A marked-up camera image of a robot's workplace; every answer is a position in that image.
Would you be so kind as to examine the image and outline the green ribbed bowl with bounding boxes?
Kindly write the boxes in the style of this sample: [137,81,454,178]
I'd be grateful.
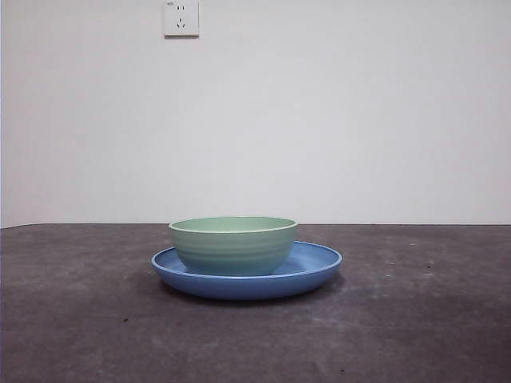
[168,216,299,276]

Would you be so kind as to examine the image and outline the blue round plate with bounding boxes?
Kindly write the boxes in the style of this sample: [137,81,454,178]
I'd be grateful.
[150,240,344,302]

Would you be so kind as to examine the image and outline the white wall socket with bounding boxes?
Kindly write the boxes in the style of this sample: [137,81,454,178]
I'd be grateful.
[163,0,200,40]

